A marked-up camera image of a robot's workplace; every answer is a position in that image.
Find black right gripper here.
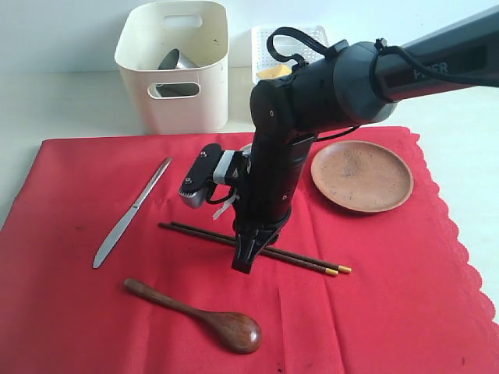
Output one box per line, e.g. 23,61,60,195
233,38,395,257

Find yellow cheese wedge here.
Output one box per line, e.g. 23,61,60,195
257,64,292,80

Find stainless steel cup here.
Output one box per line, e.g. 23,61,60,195
155,48,200,97

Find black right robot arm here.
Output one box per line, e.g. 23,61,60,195
232,8,498,273

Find dark wooden spoon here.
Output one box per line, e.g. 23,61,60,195
123,278,262,355

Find brown wooden plate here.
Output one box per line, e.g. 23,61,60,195
310,140,414,214

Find metal table knife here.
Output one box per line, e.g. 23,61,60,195
92,157,172,269

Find white perforated plastic basket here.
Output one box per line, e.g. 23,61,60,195
251,25,330,85

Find cream plastic bin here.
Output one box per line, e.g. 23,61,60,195
115,1,229,134

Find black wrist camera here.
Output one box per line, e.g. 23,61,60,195
179,143,251,209

